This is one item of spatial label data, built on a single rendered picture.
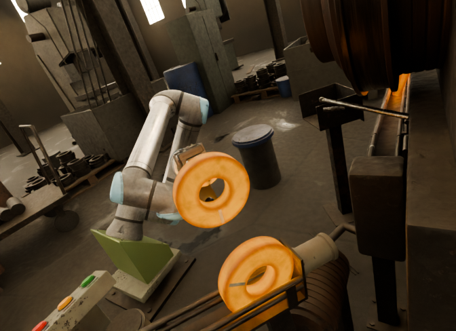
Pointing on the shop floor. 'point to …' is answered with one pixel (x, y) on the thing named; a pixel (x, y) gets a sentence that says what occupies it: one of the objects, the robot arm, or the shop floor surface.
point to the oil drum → (187, 81)
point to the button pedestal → (83, 307)
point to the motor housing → (326, 299)
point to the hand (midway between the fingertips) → (208, 182)
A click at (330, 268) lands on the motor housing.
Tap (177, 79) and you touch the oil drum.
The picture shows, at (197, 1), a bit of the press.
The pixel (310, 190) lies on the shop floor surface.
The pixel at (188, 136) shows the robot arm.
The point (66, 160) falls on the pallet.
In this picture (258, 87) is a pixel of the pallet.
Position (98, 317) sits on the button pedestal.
